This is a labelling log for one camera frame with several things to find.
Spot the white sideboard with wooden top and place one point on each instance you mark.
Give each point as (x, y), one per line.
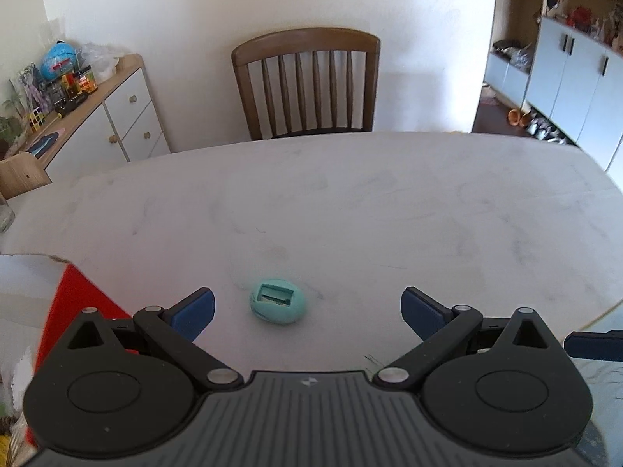
(97, 121)

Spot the clear plastic bag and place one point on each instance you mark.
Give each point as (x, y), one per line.
(100, 61)

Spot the blue globe ball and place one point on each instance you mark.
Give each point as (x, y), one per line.
(58, 61)

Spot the teal egg-shaped sharpener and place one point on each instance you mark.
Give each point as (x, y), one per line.
(280, 309)

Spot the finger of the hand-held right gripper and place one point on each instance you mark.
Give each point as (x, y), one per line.
(596, 348)

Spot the puzzle cube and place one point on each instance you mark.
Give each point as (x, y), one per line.
(35, 120)

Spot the orange shoes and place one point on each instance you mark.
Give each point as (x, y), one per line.
(520, 117)

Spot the white cardboard box red edges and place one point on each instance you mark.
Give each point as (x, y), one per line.
(73, 296)

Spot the light wooden chair back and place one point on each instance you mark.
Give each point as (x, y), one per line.
(22, 175)

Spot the black yellow screwdriver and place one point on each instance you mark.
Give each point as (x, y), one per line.
(73, 103)

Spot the grey blue wall cabinet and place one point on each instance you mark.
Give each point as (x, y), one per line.
(574, 82)

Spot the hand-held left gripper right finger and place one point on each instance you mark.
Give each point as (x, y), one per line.
(422, 309)

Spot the clear drinking glass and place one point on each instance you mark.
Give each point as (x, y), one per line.
(4, 214)

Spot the jar with red label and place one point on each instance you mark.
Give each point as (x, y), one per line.
(85, 81)

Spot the clear bag with greenery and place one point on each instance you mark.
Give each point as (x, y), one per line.
(9, 124)

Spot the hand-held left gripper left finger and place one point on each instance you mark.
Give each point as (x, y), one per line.
(194, 310)

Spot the dark wooden chair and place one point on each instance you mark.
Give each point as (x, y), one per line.
(301, 44)

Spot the pink and blue mouse pad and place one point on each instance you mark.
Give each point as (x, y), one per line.
(44, 141)

